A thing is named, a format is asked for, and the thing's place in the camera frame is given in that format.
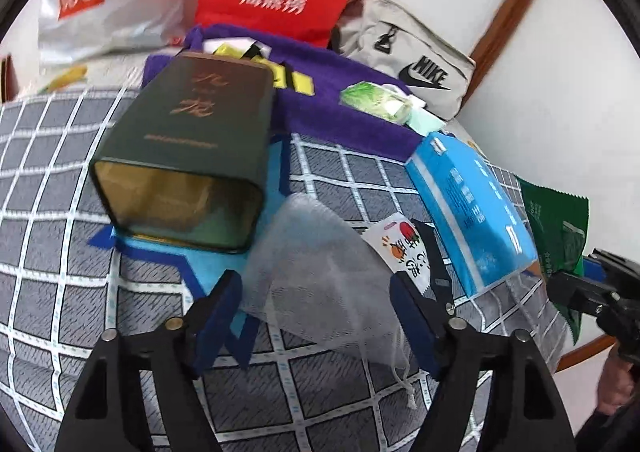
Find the wooden baseboard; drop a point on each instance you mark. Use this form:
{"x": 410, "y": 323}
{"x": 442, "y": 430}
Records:
{"x": 585, "y": 357}

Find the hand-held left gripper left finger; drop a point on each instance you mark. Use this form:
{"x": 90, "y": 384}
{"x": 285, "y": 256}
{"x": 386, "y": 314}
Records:
{"x": 220, "y": 319}

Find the yellow black packet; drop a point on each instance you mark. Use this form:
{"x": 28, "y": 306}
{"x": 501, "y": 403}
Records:
{"x": 300, "y": 82}

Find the dark green tin box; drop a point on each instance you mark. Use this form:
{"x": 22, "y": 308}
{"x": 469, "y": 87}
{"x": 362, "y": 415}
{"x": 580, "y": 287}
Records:
{"x": 190, "y": 132}

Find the green snack packet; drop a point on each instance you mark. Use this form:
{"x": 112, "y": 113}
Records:
{"x": 550, "y": 217}

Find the blue tissue pack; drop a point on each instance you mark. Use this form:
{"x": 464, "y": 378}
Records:
{"x": 470, "y": 202}

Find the light green wipes pack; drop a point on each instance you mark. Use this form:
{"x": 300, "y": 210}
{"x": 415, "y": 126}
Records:
{"x": 365, "y": 97}

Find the fruit print white sachet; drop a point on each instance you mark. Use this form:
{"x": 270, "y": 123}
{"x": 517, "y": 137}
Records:
{"x": 395, "y": 242}

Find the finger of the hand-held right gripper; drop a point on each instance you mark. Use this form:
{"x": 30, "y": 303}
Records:
{"x": 575, "y": 292}
{"x": 600, "y": 264}

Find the wooden door frame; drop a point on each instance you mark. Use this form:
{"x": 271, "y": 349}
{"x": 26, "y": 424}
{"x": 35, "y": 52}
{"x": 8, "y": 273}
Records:
{"x": 515, "y": 7}

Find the white mesh bag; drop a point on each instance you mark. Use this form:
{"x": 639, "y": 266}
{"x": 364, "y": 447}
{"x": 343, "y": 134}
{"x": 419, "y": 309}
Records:
{"x": 320, "y": 282}

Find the grey waist bag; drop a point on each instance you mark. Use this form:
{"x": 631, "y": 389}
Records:
{"x": 365, "y": 17}

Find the grey checkered blanket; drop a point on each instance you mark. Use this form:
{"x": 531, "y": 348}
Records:
{"x": 50, "y": 282}

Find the purple towel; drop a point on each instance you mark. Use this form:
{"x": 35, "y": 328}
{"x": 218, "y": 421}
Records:
{"x": 325, "y": 117}

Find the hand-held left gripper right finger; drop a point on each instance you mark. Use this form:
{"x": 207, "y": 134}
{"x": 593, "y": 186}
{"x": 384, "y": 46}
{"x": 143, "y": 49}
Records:
{"x": 412, "y": 327}

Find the person's right hand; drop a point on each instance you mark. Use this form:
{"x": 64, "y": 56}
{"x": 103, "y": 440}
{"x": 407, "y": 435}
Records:
{"x": 617, "y": 382}

